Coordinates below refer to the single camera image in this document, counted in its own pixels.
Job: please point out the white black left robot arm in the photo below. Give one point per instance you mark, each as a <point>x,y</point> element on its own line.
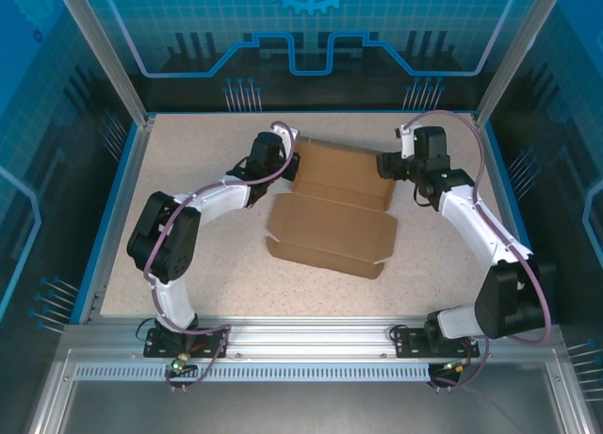
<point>216,198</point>

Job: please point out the metal front shelf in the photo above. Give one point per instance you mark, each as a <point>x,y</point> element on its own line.
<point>306,406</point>

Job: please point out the aluminium frame post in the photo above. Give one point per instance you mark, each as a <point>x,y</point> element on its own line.
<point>516,53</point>
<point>108,62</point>

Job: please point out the aluminium side rail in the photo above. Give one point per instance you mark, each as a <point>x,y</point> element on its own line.
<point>128,180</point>
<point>497,170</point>

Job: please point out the brown cardboard box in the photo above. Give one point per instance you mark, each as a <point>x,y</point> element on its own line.
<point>330,217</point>

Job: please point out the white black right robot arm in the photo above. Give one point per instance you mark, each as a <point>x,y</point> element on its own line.
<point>471,217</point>

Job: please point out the small board with green light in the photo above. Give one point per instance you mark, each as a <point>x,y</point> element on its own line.
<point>178,364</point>
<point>454,367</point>

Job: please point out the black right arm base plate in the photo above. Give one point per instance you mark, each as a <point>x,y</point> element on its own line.
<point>407,344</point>

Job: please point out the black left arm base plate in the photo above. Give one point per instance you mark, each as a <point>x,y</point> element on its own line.
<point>214,340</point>

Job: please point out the aluminium front rail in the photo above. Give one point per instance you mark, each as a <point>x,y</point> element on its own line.
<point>306,335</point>

